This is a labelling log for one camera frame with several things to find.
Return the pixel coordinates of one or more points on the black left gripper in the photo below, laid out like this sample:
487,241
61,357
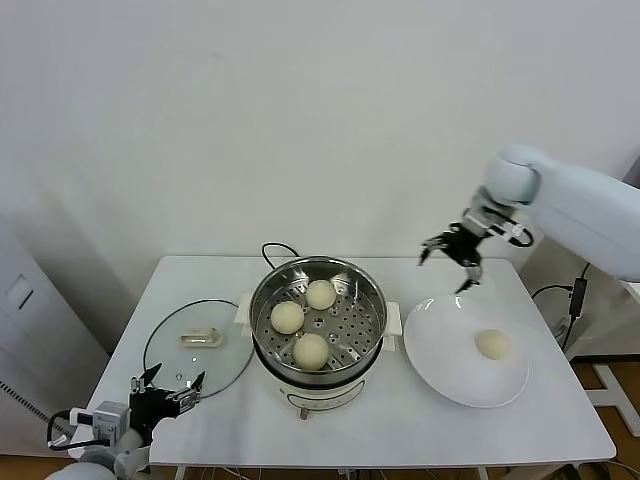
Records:
149,410

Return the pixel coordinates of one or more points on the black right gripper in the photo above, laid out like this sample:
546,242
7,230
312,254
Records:
462,245

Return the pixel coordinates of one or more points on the glass pot lid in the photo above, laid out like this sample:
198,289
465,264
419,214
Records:
200,340

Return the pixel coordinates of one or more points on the white steamed baozi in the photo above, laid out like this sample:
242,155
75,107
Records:
492,345
320,295
310,351
287,317

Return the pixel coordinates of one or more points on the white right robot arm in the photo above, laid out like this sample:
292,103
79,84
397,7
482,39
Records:
575,200

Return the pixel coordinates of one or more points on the stainless steel steamer basket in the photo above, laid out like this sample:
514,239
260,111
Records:
350,340

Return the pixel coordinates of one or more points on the steel steamer pot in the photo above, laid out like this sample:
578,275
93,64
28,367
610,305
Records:
320,401

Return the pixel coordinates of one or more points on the white table leg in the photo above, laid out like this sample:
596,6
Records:
181,475
482,475

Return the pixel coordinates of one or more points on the white round plate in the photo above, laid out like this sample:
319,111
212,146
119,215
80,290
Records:
450,372

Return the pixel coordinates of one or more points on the white metal cabinet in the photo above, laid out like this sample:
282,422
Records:
30,325

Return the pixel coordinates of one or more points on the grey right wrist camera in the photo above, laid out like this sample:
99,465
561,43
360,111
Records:
507,227

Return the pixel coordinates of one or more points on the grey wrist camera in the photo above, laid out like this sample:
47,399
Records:
507,227
110,421

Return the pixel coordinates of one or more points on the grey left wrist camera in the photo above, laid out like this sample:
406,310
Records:
110,421

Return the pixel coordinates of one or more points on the white wall socket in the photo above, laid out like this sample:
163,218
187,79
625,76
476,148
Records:
561,328

